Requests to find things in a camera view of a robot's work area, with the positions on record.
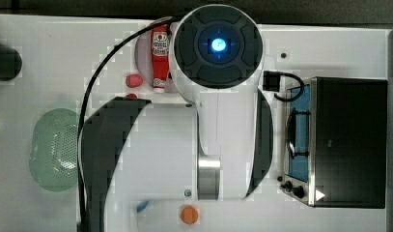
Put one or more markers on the black cylinder at edge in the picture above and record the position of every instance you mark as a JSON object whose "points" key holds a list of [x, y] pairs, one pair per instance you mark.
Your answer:
{"points": [[10, 63]]}

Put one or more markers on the red ketchup bottle toy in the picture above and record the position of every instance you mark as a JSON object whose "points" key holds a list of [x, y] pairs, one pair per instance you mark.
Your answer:
{"points": [[160, 41]]}

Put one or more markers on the blue cup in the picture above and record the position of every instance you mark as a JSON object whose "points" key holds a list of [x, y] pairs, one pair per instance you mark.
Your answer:
{"points": [[142, 206]]}

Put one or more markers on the orange round toy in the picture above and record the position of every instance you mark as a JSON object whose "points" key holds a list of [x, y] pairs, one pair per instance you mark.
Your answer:
{"points": [[189, 215]]}

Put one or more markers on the red strawberry toy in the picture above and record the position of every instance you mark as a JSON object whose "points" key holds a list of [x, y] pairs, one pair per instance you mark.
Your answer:
{"points": [[131, 96]]}

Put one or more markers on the green perforated colander basket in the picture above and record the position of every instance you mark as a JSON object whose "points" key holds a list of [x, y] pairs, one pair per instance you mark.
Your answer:
{"points": [[53, 156]]}

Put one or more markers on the pink plush fruit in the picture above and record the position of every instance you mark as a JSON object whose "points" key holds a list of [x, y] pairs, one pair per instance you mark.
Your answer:
{"points": [[134, 80]]}

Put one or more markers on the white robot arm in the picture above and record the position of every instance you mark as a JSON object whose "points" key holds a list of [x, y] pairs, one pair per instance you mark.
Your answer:
{"points": [[214, 144]]}

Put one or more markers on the grey round plate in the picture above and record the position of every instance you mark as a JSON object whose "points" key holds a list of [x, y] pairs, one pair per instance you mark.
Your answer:
{"points": [[143, 58]]}

